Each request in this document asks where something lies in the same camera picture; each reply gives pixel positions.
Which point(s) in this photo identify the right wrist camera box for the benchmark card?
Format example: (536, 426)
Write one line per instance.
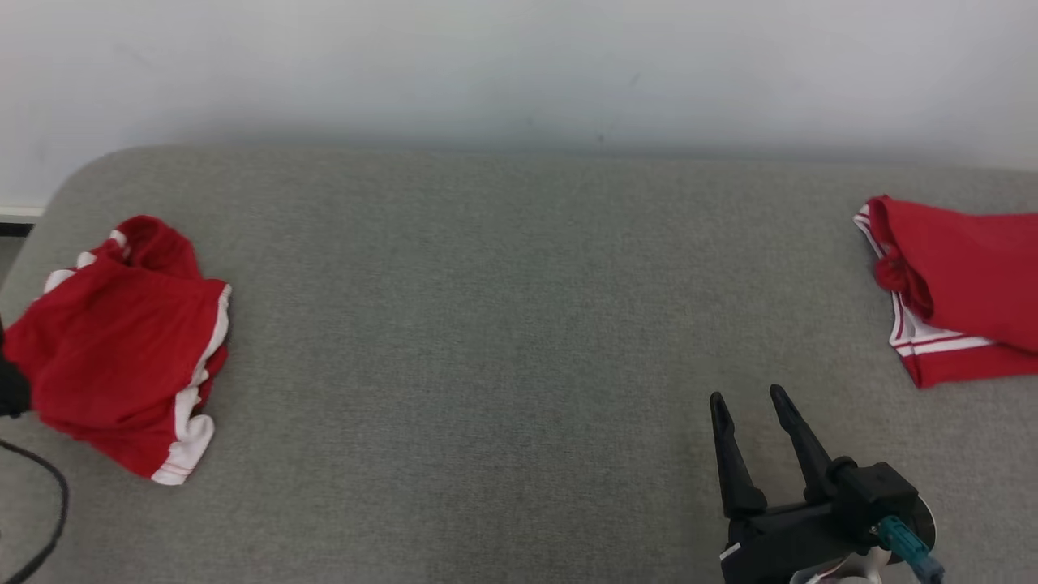
(880, 491)

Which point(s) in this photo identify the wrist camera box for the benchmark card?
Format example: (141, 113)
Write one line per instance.
(12, 393)
(880, 491)

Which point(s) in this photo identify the white wall skirting board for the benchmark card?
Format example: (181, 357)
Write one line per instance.
(16, 214)

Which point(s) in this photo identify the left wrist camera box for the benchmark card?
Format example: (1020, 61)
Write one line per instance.
(12, 393)

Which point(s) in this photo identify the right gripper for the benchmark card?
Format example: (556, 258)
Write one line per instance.
(778, 539)

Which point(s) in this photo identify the red Bulls basketball jersey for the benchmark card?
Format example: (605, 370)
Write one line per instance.
(973, 276)

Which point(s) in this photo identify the red shorts with white trim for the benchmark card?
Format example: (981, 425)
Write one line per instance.
(113, 357)

